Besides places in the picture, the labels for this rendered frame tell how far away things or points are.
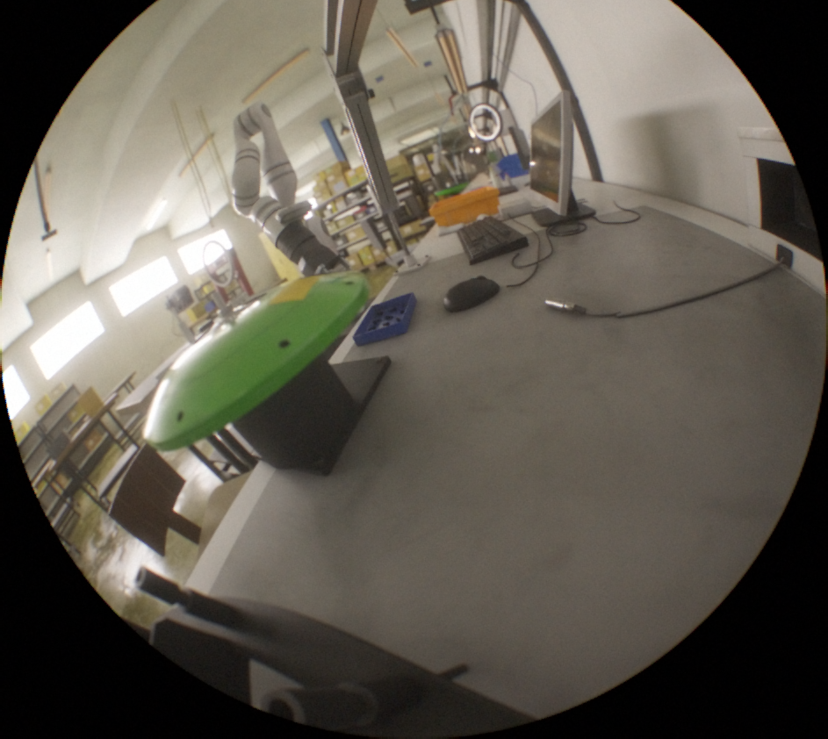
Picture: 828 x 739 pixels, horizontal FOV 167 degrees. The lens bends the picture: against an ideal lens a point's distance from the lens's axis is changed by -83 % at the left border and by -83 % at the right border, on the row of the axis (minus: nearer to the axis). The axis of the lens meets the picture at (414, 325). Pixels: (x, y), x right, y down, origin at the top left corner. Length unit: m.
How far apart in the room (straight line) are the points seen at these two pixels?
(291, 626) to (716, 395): 0.33
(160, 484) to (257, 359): 0.93
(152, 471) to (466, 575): 1.00
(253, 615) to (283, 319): 0.20
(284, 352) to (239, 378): 0.04
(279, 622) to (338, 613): 0.08
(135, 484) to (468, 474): 0.96
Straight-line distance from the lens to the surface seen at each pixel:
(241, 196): 0.69
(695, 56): 0.86
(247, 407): 0.19
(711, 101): 0.85
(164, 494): 1.10
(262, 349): 0.20
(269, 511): 0.34
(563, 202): 0.70
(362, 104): 0.66
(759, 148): 0.59
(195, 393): 0.22
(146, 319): 9.55
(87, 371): 9.08
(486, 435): 0.26
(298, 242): 0.58
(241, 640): 0.20
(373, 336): 0.50
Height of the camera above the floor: 1.12
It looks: 24 degrees down
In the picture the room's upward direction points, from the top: 25 degrees counter-clockwise
